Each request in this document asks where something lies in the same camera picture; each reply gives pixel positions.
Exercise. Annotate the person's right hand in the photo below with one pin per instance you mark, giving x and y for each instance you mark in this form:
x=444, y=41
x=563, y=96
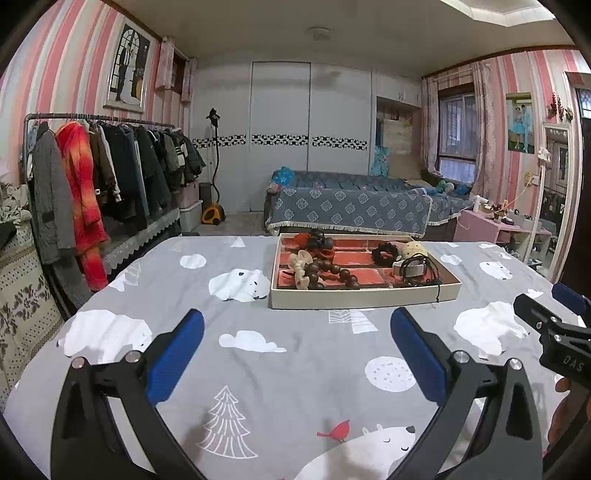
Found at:
x=557, y=422

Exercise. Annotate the beige hair claw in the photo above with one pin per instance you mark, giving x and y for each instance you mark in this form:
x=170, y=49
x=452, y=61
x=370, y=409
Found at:
x=302, y=272

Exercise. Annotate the orange red fleece robe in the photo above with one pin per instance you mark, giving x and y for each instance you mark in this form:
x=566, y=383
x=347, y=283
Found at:
x=83, y=194

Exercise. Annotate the white tray with red lining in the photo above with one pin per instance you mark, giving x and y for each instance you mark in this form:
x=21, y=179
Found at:
x=360, y=299

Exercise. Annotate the pink storage box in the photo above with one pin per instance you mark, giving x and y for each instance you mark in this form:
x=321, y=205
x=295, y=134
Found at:
x=189, y=203

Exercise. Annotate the white framed standing mirror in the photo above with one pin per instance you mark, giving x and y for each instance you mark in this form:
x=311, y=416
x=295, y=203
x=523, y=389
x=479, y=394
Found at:
x=572, y=184

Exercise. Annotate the barred window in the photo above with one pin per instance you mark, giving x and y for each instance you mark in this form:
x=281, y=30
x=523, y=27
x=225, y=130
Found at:
x=457, y=134

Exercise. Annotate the wall socket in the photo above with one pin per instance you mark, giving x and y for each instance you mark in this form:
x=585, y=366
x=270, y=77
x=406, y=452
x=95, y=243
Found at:
x=533, y=179

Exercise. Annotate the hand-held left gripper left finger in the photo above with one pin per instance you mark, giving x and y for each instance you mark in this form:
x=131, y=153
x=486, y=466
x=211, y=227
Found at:
x=178, y=350

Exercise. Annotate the blue printed bag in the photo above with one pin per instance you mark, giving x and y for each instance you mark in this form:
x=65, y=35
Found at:
x=282, y=177

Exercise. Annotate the black fabric scrunchie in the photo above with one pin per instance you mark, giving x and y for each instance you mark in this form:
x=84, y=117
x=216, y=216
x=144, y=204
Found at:
x=378, y=254

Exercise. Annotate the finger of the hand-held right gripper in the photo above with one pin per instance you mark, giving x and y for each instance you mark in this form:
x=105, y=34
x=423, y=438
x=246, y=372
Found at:
x=572, y=300
x=535, y=311

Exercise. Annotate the blue plastic bag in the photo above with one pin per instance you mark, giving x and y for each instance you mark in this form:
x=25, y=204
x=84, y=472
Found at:
x=382, y=159

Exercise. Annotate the pink side table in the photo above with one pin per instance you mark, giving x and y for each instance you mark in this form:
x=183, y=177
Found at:
x=475, y=226

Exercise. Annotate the garment steamer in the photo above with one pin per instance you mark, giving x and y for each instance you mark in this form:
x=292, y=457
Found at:
x=213, y=213

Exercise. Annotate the black hair clip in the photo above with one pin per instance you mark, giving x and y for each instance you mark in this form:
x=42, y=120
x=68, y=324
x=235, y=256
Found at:
x=319, y=240

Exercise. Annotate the teal soft toy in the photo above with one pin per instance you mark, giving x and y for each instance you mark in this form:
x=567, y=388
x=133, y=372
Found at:
x=450, y=188

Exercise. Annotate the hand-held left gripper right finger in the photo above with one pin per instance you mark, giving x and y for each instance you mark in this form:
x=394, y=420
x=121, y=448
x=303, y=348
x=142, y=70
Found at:
x=418, y=350

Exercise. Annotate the row of dark hanging clothes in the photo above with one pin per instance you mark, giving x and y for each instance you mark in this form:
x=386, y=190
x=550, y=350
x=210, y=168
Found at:
x=138, y=170

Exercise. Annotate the grey polar bear printed sheet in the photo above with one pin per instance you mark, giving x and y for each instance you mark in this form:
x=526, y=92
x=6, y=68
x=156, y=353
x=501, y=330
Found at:
x=286, y=378

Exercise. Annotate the metal clothes rack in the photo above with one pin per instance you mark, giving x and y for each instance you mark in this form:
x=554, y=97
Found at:
x=115, y=119

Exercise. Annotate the wall poster with blue figures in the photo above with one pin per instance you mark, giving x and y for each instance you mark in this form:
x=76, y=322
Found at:
x=521, y=122

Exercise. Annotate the pink floral curtain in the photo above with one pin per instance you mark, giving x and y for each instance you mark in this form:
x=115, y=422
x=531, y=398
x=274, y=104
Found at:
x=481, y=129

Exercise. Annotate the sofa bed with blue cover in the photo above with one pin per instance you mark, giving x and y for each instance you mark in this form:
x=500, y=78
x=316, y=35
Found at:
x=351, y=207

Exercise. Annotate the framed wedding picture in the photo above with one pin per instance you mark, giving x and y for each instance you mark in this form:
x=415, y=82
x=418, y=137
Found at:
x=129, y=69

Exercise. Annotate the patterned cloth covered furniture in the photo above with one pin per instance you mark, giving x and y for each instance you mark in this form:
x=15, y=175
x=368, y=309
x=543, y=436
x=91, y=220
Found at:
x=23, y=304

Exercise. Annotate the white wardrobe with patterned band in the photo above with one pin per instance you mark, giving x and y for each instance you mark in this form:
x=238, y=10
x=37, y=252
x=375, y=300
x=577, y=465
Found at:
x=286, y=101

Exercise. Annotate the grey quilted coat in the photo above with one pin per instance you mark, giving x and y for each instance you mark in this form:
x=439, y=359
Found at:
x=48, y=194

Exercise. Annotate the red flower decoration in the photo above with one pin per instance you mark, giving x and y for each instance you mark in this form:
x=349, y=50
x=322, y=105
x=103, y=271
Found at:
x=561, y=108

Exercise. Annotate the grey lace covered bench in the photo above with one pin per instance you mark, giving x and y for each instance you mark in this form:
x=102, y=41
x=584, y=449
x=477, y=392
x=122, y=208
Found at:
x=134, y=240

